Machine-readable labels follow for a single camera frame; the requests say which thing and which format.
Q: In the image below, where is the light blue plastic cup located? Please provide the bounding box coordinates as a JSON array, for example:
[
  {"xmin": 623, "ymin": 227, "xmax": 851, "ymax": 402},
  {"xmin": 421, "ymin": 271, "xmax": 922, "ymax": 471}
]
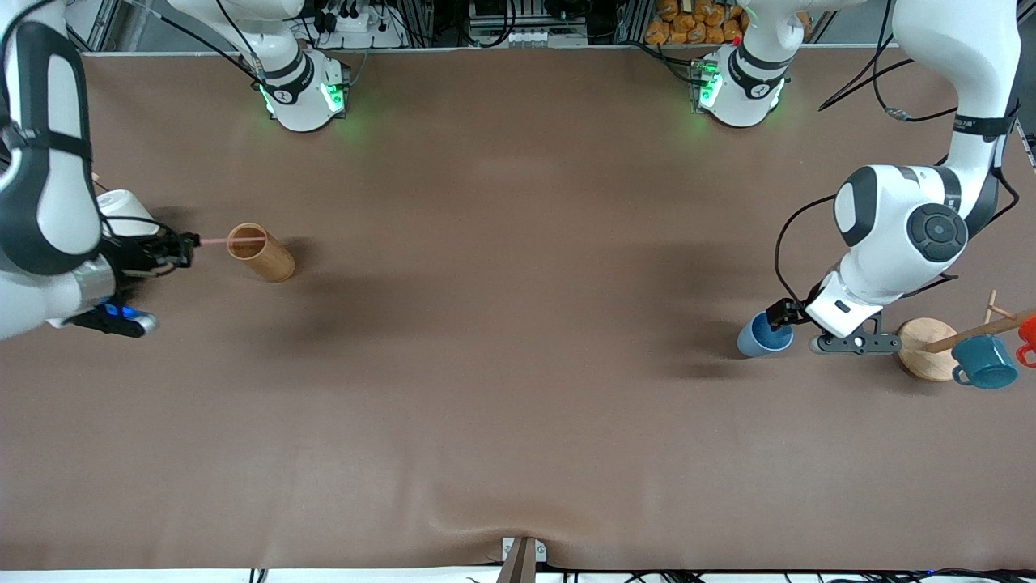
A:
[{"xmin": 737, "ymin": 312, "xmax": 795, "ymax": 358}]

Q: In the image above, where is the white cup plain bottom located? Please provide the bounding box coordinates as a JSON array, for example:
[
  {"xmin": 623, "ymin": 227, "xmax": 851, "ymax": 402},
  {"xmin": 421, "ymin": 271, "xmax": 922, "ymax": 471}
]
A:
[{"xmin": 96, "ymin": 189, "xmax": 161, "ymax": 238}]

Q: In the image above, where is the brown bamboo holder cup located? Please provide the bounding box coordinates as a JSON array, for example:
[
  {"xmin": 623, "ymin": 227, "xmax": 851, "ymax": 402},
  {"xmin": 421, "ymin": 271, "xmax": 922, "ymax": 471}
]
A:
[{"xmin": 227, "ymin": 223, "xmax": 296, "ymax": 283}]

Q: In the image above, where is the wooden mug tree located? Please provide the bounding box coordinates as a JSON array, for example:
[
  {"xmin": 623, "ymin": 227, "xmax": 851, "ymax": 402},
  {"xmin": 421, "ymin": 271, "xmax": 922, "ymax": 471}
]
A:
[{"xmin": 895, "ymin": 290, "xmax": 1036, "ymax": 382}]

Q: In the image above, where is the teal enamel mug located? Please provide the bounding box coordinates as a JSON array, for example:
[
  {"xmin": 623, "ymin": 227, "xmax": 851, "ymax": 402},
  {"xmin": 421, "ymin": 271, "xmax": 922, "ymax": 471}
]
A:
[{"xmin": 951, "ymin": 334, "xmax": 1019, "ymax": 389}]

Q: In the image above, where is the white power strip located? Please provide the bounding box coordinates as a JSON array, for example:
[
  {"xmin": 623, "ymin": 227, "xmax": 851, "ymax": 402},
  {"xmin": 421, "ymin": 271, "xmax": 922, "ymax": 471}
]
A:
[{"xmin": 316, "ymin": 0, "xmax": 405, "ymax": 49}]

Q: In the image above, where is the brown table cover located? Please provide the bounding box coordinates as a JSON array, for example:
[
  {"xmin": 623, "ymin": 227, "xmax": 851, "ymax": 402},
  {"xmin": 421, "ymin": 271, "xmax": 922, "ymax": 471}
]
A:
[{"xmin": 0, "ymin": 45, "xmax": 1036, "ymax": 572}]

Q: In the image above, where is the bag of orange buns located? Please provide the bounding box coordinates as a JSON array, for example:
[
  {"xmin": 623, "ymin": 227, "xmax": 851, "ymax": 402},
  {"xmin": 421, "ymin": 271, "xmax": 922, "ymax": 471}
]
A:
[{"xmin": 645, "ymin": 0, "xmax": 749, "ymax": 46}]

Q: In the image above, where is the white terminal block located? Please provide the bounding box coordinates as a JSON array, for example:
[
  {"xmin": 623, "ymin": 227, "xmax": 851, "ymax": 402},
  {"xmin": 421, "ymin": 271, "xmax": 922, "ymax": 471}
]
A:
[{"xmin": 469, "ymin": 24, "xmax": 589, "ymax": 48}]

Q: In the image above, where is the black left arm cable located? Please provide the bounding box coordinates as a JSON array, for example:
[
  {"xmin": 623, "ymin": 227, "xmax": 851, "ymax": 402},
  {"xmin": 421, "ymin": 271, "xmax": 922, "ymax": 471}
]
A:
[{"xmin": 775, "ymin": 49, "xmax": 1022, "ymax": 307}]

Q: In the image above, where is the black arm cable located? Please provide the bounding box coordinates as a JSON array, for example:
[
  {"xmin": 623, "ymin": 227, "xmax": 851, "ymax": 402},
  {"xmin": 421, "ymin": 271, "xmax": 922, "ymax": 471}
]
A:
[
  {"xmin": 121, "ymin": 0, "xmax": 272, "ymax": 83},
  {"xmin": 775, "ymin": 49, "xmax": 1022, "ymax": 307}
]

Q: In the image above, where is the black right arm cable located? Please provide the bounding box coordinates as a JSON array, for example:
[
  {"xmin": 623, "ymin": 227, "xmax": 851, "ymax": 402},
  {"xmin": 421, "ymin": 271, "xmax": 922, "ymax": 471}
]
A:
[{"xmin": 121, "ymin": 0, "xmax": 272, "ymax": 83}]

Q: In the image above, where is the aluminium frame profile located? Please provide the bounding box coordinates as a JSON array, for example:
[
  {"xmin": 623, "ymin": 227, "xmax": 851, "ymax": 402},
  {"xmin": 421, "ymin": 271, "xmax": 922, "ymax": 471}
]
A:
[{"xmin": 65, "ymin": 0, "xmax": 122, "ymax": 54}]

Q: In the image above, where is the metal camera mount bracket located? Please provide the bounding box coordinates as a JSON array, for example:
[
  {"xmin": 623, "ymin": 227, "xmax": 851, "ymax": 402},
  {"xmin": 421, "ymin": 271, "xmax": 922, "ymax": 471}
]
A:
[{"xmin": 495, "ymin": 536, "xmax": 548, "ymax": 583}]

